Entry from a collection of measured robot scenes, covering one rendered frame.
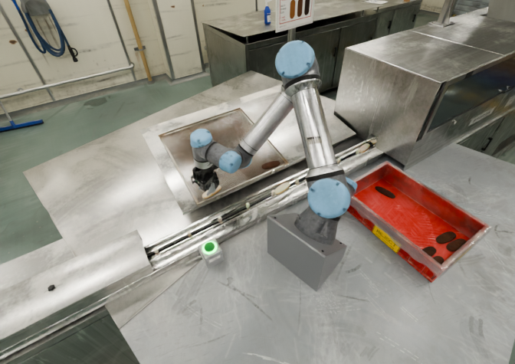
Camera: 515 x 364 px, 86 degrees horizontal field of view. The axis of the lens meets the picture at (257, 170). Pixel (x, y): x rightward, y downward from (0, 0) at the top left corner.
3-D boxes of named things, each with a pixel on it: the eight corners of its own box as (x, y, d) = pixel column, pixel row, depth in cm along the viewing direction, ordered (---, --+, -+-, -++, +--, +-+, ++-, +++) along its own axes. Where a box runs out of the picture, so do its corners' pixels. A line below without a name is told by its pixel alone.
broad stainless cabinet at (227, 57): (249, 130, 320) (244, 37, 252) (211, 96, 387) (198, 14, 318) (365, 86, 393) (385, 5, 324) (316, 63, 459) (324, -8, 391)
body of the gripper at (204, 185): (191, 184, 115) (188, 166, 106) (205, 172, 120) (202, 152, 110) (205, 193, 113) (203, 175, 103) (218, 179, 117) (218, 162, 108)
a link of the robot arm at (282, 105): (307, 60, 104) (229, 156, 116) (301, 48, 94) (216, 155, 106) (330, 78, 101) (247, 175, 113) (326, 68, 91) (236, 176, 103)
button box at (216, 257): (208, 275, 107) (203, 260, 100) (200, 260, 112) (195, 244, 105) (227, 264, 111) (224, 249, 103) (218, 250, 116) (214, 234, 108)
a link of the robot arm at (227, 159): (249, 155, 101) (225, 142, 104) (236, 155, 91) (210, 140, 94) (240, 175, 102) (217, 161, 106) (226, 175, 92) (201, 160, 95)
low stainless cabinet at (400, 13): (355, 68, 442) (367, 12, 388) (319, 53, 496) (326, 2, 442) (407, 50, 491) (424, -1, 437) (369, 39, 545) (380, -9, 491)
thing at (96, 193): (175, 383, 146) (118, 329, 91) (88, 252, 207) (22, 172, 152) (349, 196, 240) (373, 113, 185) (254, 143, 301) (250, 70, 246)
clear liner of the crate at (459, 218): (432, 286, 97) (444, 273, 91) (333, 201, 128) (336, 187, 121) (481, 241, 110) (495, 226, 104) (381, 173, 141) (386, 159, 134)
